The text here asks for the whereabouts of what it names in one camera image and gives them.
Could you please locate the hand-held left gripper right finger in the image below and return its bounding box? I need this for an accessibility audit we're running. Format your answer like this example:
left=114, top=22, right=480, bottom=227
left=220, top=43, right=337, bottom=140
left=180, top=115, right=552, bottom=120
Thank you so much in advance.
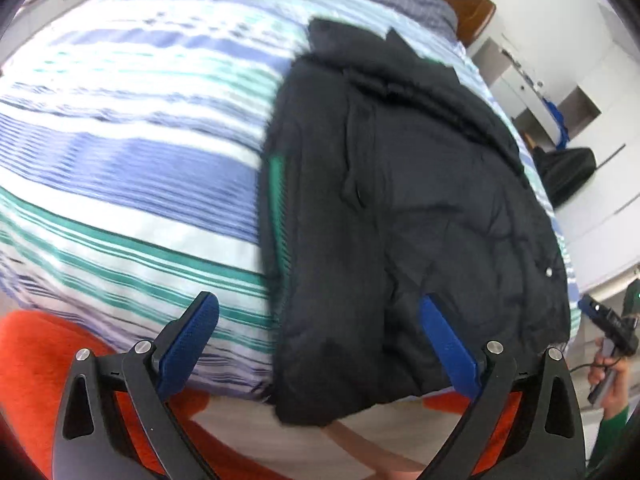
left=419, top=294, right=586, bottom=480

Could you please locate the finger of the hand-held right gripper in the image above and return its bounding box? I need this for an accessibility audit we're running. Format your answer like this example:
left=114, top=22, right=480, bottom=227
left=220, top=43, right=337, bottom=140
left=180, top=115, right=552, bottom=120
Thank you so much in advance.
left=578, top=296, right=607, bottom=325

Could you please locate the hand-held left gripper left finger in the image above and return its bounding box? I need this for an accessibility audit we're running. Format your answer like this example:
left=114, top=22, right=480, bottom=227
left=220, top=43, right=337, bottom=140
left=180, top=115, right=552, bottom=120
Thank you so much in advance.
left=51, top=291, right=221, bottom=480

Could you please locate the black puffer jacket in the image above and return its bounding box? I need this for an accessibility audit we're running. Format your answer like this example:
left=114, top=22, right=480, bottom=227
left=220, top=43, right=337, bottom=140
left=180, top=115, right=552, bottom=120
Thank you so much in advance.
left=257, top=16, right=572, bottom=428

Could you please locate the person's right forearm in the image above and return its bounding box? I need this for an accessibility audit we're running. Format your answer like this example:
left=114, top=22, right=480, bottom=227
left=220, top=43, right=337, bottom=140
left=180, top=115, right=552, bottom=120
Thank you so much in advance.
left=587, top=402, right=632, bottom=480

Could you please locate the person's right hand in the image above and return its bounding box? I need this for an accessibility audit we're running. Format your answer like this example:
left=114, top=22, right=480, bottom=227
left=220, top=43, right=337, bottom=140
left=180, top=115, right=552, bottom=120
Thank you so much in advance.
left=589, top=355, right=632, bottom=413

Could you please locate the white wardrobe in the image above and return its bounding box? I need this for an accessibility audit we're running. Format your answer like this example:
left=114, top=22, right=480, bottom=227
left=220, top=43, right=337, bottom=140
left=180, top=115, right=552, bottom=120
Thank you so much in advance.
left=550, top=5, right=640, bottom=291

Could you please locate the black bag on floor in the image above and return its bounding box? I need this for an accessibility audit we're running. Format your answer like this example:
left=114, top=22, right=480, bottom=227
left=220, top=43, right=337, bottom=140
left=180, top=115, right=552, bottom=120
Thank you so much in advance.
left=532, top=146, right=598, bottom=208

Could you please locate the orange fluffy cloth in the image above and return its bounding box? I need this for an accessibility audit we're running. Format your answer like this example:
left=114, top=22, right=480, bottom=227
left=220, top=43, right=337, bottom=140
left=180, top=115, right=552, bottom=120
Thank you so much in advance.
left=0, top=310, right=526, bottom=480

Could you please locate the blue cloth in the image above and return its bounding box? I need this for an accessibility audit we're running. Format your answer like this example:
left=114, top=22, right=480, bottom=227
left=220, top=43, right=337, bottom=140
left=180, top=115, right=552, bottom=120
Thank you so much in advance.
left=545, top=100, right=571, bottom=151

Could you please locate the striped bed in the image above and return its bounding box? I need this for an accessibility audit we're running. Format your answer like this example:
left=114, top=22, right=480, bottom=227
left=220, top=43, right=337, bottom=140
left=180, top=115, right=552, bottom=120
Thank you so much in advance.
left=0, top=0, right=583, bottom=401

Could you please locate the white desk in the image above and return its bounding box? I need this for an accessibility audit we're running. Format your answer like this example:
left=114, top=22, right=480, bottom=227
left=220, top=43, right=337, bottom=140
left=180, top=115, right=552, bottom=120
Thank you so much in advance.
left=480, top=35, right=568, bottom=148

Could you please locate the wooden headboard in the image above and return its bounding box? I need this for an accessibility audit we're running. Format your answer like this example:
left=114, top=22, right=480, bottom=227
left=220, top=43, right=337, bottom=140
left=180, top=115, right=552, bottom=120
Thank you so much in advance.
left=425, top=0, right=497, bottom=48

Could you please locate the blue checked pillow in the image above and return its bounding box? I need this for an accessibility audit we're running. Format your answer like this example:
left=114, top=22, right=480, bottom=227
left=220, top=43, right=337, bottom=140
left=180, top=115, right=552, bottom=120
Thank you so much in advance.
left=312, top=0, right=458, bottom=43

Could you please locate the white window cabinet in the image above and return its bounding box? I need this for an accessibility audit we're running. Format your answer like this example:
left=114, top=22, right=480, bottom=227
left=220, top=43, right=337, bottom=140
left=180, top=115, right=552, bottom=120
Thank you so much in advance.
left=0, top=0, right=151, bottom=61

